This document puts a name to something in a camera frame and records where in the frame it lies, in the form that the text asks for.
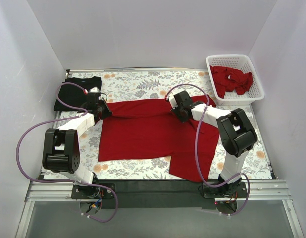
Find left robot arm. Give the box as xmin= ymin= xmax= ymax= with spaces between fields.
xmin=42 ymin=91 xmax=112 ymax=198

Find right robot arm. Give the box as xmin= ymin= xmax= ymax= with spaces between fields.
xmin=166 ymin=91 xmax=257 ymax=197

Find red t-shirts in basket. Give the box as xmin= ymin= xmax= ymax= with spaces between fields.
xmin=210 ymin=66 xmax=253 ymax=98

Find floral patterned table mat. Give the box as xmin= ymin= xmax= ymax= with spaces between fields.
xmin=73 ymin=70 xmax=272 ymax=180

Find white plastic laundry basket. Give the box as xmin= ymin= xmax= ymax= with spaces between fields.
xmin=206 ymin=54 xmax=264 ymax=106

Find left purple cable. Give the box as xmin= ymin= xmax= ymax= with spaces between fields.
xmin=16 ymin=83 xmax=119 ymax=223

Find purple cable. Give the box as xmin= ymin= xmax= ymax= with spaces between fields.
xmin=165 ymin=83 xmax=251 ymax=217
xmin=16 ymin=83 xmax=119 ymax=223

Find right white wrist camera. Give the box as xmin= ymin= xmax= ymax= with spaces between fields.
xmin=165 ymin=95 xmax=178 ymax=109

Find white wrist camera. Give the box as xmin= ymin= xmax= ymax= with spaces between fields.
xmin=84 ymin=87 xmax=100 ymax=95
xmin=165 ymin=95 xmax=178 ymax=109

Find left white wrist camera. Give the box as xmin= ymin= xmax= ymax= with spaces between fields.
xmin=84 ymin=87 xmax=100 ymax=95

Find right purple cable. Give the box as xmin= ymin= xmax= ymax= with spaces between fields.
xmin=165 ymin=83 xmax=251 ymax=217

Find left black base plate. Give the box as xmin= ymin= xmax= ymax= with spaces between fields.
xmin=71 ymin=185 xmax=114 ymax=199

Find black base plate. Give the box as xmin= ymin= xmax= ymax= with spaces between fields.
xmin=198 ymin=182 xmax=248 ymax=199
xmin=71 ymin=185 xmax=114 ymax=199

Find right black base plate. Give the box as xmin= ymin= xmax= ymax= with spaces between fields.
xmin=198 ymin=182 xmax=248 ymax=199

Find aluminium frame rail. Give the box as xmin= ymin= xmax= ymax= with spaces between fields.
xmin=16 ymin=180 xmax=304 ymax=238

